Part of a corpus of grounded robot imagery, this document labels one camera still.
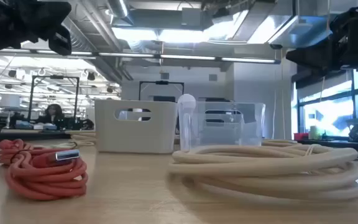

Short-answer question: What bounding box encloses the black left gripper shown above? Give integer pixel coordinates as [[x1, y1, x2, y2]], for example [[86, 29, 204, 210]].
[[0, 0, 73, 65]]

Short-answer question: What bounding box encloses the small beige cable bundle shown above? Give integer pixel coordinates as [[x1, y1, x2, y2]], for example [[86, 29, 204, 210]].
[[51, 132, 96, 149]]

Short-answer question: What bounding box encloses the clear plastic bin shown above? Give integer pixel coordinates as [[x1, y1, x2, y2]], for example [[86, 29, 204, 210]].
[[178, 101, 266, 151]]

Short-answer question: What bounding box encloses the large beige cable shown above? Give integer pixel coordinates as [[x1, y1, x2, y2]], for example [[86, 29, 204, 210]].
[[166, 144, 358, 206]]

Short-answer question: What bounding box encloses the light grey plastic bin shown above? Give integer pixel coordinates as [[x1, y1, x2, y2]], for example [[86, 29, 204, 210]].
[[94, 99, 179, 155]]

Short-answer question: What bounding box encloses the red USB cable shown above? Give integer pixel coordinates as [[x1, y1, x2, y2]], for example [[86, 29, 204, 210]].
[[0, 139, 89, 201]]

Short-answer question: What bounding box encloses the pale green roll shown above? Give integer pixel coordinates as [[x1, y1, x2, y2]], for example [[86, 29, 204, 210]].
[[309, 125, 322, 141]]

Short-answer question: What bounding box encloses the person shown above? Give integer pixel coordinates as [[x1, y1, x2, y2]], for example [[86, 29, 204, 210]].
[[43, 103, 65, 126]]

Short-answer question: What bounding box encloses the white drum lamp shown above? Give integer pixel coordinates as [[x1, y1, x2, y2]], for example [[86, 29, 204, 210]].
[[0, 93, 21, 110]]

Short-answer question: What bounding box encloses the long linear ceiling light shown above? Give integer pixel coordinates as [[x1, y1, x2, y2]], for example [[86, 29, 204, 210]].
[[0, 48, 282, 65]]

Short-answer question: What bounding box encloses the tall black rig frame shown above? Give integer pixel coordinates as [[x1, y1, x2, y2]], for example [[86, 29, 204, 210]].
[[27, 75, 81, 121]]

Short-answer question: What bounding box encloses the low black rig frame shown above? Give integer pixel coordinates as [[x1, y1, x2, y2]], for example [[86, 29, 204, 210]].
[[139, 80, 185, 103]]

